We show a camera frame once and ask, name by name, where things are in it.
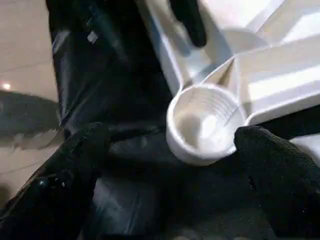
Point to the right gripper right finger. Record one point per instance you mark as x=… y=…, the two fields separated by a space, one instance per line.
x=280 y=180

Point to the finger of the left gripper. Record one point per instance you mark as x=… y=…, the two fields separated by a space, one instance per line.
x=190 y=22

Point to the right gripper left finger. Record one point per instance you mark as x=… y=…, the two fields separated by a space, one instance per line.
x=82 y=155

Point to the white plastic table top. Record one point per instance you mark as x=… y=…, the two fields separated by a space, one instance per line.
x=275 y=82

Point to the black glossy mat cloth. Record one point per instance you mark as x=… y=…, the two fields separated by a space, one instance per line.
x=112 y=75

